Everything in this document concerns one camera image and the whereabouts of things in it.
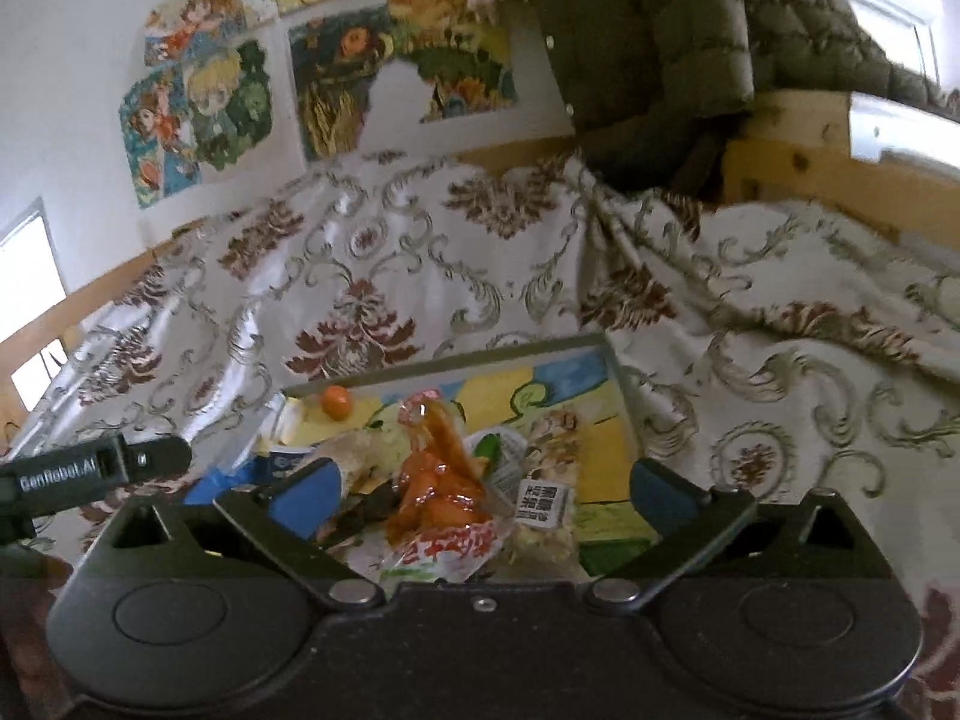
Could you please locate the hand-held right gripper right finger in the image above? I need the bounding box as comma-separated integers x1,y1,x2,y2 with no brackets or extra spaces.
581,457,880,612

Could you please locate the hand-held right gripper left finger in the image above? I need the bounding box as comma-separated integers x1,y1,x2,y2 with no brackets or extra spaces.
79,457,387,612

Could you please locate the grey tray with cartoon drawing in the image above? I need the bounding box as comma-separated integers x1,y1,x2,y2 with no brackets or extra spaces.
279,331,665,586

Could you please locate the clear nut bar packet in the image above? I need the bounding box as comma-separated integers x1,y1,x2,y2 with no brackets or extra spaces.
510,405,590,563

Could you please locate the orange red snack packet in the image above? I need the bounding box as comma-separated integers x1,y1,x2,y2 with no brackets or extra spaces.
379,388,515,584

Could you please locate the floral printed blanket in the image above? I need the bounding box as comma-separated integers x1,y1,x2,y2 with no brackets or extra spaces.
0,150,960,720

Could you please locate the window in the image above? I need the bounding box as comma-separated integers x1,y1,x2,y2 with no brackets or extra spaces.
0,199,72,413

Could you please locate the olive quilted jacket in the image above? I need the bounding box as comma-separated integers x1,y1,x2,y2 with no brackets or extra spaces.
529,0,960,196

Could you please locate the wooden bed frame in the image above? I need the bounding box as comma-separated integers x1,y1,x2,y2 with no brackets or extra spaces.
0,86,960,421

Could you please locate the anime figures wall poster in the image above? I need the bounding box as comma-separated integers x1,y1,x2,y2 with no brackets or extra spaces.
118,37,275,209

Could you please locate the painted landscape wall poster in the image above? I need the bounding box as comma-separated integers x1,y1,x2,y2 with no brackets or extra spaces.
287,0,520,162

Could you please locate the orange figure wall poster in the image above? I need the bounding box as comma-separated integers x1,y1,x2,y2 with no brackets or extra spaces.
144,0,248,65

